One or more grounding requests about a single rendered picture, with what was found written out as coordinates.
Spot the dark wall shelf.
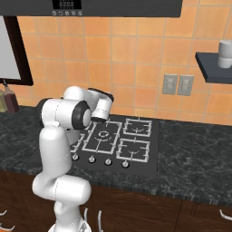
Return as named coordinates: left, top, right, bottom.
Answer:
left=194, top=52, right=232, bottom=85

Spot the black hob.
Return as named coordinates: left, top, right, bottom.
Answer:
left=29, top=112, right=160, bottom=179

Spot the dark framed window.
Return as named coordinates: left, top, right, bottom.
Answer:
left=0, top=14, right=34, bottom=87

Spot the dark wood cupboard door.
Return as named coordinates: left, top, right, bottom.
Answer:
left=174, top=199, right=232, bottom=232
left=81, top=184, right=184, bottom=232

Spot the dark wood drawer front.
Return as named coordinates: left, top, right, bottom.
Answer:
left=0, top=169, right=56, bottom=232

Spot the dark range hood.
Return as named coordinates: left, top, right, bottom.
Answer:
left=0, top=0, right=184, bottom=19

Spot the olive bottle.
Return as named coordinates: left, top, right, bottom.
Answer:
left=0, top=89, right=8, bottom=113

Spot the grey wall socket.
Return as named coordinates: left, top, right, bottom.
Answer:
left=162, top=72, right=179, bottom=96
left=177, top=73, right=195, bottom=97

